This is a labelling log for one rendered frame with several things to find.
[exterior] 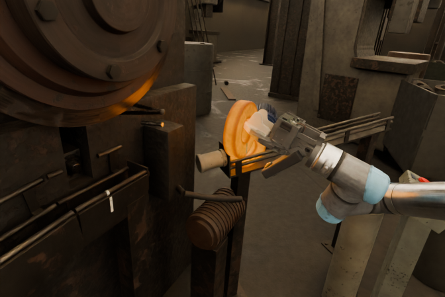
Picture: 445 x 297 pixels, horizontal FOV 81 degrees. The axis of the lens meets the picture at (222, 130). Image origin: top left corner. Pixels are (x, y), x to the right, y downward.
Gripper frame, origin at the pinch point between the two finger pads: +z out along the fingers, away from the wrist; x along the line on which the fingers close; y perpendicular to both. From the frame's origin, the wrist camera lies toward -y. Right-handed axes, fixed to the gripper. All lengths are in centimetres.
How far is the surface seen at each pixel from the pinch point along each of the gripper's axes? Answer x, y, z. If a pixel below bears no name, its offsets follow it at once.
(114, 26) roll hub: 31.0, 17.8, 15.3
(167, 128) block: 6.8, -9.9, 17.7
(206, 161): -2.3, -18.7, 6.9
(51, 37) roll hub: 40.1, 15.7, 15.6
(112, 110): 25.2, -0.6, 19.4
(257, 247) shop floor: -47, -81, -19
